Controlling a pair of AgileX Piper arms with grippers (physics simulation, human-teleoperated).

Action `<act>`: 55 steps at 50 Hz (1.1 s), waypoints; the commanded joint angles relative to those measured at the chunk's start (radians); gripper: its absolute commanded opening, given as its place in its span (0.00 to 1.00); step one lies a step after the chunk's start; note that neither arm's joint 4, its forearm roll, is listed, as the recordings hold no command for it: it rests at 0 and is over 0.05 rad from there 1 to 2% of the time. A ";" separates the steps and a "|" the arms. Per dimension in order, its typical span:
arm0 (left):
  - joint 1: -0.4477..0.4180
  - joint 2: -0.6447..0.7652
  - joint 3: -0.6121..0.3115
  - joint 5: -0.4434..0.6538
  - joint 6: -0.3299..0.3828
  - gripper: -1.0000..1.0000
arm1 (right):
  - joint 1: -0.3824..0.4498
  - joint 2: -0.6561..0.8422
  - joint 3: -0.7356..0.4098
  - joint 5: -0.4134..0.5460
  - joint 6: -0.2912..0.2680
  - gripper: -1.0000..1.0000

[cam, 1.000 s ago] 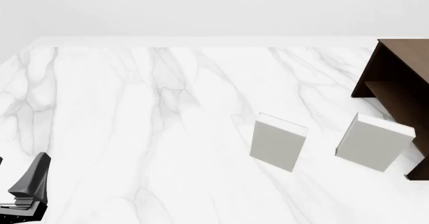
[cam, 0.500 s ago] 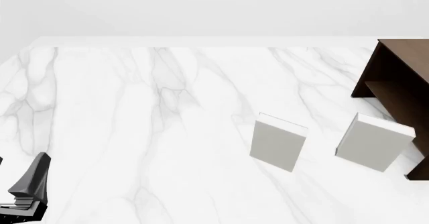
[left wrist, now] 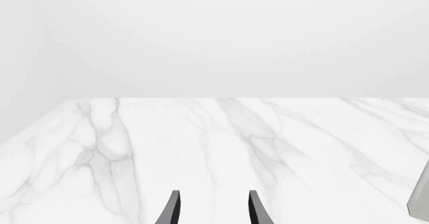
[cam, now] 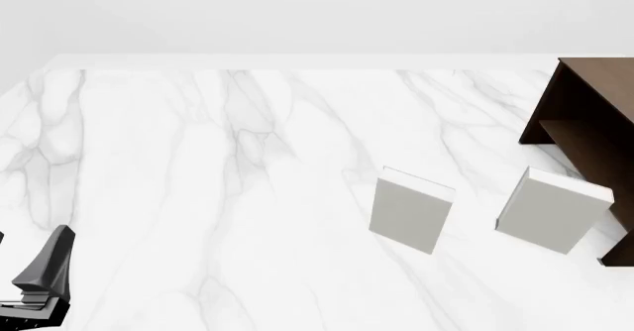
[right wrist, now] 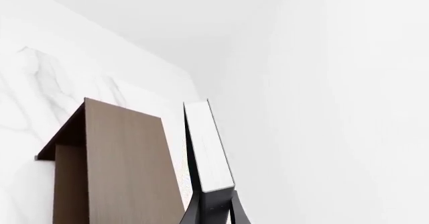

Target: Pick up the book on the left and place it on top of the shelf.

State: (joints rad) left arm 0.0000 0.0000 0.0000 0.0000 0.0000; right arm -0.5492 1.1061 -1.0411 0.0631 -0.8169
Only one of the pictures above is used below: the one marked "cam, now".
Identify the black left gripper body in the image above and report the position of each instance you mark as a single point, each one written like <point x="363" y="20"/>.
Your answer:
<point x="34" y="314"/>

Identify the dark brown wooden shelf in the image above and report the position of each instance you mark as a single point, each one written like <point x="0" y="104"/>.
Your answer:
<point x="589" y="123"/>

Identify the grey hardcover book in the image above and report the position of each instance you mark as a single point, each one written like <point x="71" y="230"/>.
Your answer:
<point x="411" y="212"/>
<point x="550" y="212"/>

